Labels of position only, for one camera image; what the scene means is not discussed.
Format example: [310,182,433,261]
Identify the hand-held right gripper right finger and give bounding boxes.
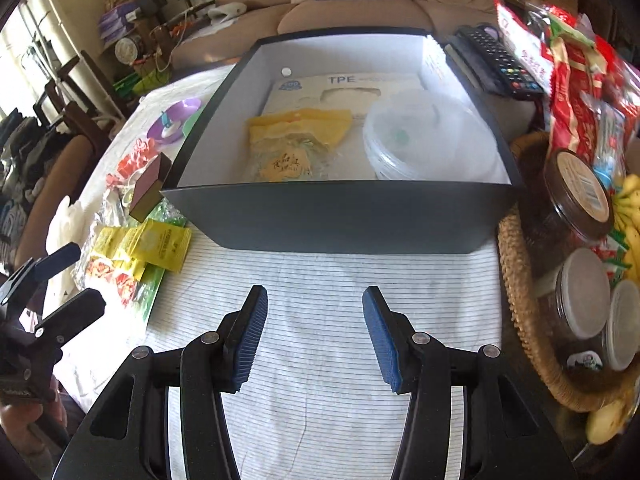
[362,285,583,480]

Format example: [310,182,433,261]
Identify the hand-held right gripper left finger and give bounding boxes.
[60,284,269,480]

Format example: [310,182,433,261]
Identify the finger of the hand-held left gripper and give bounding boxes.
[0,242,82,307]
[34,288,107,345]

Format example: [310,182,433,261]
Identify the black storage box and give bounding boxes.
[159,25,526,256]

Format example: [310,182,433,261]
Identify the yellow topped clear bag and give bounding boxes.
[247,107,354,183]

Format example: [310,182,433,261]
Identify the cardboard glove box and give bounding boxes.
[262,72,426,121]

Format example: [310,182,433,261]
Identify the person's left hand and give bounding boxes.
[0,375,69,443]

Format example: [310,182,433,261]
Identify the red orange packet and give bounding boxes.
[84,257,141,307]

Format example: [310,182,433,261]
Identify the white plastic bag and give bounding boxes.
[46,195,98,266]

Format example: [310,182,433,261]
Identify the yellow sachet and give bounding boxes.
[120,242,151,281]
[92,226,132,262]
[127,222,193,273]

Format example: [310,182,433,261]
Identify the large green packet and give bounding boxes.
[115,265,169,322]

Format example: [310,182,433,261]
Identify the brown armchair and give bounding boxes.
[15,132,108,271]

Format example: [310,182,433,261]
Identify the pile of clothes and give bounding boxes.
[0,110,51,241]

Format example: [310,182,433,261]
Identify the brown sponge block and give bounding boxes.
[129,154,173,222]

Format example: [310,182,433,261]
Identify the small green packet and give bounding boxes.
[150,200,189,229]

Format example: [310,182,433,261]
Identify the red plastic clips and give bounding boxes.
[107,139,161,188]

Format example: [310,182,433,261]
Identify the wicker basket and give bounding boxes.
[497,132,640,413]

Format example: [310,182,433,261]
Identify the dark wooden chair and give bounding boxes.
[32,50,131,136]

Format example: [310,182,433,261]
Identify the green shopping bag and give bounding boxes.
[112,72,171,96]

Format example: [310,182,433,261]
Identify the green plastic plate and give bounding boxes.
[180,107,206,138]

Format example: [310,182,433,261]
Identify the clear jar grey lid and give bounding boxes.
[602,280,640,372]
[542,247,612,361]

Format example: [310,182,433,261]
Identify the purple plastic plate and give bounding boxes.
[146,99,203,142]

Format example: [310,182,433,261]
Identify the round cookie tin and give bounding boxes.
[115,36,146,65]

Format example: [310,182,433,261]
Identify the loose yellow bananas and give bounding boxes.
[585,395,636,446]

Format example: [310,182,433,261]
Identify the large jar brown lid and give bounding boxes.
[530,149,616,261]

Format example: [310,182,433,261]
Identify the stack of purple tissue packs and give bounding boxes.
[98,2,143,43]

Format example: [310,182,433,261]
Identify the bunch of bananas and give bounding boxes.
[607,175,640,281]

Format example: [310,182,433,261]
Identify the clear bag with blue item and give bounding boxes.
[592,105,629,187]

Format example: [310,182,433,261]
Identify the red patterned snack bag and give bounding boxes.
[547,35,608,171]

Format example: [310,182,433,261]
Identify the black remote control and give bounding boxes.
[452,26,545,98]

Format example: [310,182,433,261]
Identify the white curved device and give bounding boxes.
[207,2,247,22]

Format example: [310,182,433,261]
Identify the tan fabric sofa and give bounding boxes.
[170,0,501,73]

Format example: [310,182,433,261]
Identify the red white snack bag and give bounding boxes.
[495,0,551,86]

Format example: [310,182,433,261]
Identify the clear red snack bag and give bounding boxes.
[600,45,640,127]

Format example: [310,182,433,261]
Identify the green snack bag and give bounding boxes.
[547,10,601,47]

